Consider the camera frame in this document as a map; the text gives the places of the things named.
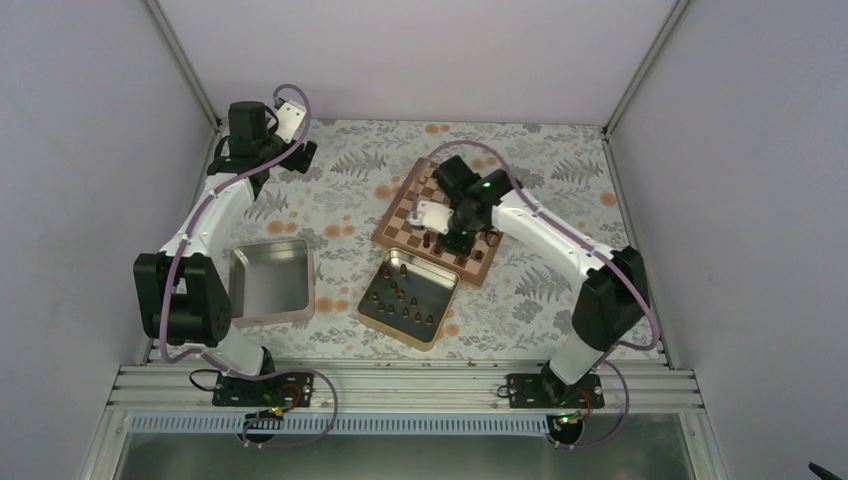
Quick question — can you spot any floral patterned table mat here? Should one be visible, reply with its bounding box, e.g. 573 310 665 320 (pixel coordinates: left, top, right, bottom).
214 120 628 360

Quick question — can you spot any aluminium rail frame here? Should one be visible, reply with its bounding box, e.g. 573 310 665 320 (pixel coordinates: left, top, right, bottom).
107 360 705 414

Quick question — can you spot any gold tin with dark pieces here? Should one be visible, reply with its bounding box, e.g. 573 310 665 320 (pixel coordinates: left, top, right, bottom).
357 248 460 352

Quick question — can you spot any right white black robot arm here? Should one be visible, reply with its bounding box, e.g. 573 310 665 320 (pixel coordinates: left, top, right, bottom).
416 156 651 407

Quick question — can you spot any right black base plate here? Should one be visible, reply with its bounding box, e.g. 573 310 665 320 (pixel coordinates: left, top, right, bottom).
499 373 605 409

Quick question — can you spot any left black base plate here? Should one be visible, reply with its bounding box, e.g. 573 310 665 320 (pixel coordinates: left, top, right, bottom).
212 372 314 409

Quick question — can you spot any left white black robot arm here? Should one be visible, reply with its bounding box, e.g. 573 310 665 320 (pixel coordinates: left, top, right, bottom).
133 98 317 405

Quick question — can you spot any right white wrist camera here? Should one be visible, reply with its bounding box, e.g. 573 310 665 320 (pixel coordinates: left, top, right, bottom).
407 200 454 234

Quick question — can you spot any empty silver tin lid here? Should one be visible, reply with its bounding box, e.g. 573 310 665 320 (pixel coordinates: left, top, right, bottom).
229 239 316 329

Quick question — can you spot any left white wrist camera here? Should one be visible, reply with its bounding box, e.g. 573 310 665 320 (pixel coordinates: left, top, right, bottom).
275 98 307 143

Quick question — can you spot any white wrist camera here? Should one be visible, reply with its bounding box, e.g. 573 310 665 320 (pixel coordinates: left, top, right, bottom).
275 98 307 143
407 200 454 234

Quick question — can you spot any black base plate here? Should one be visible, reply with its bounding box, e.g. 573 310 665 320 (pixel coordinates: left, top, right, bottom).
212 372 314 409
499 373 605 409

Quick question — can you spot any wooden chessboard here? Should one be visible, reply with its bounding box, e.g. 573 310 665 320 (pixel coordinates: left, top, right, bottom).
372 158 504 288

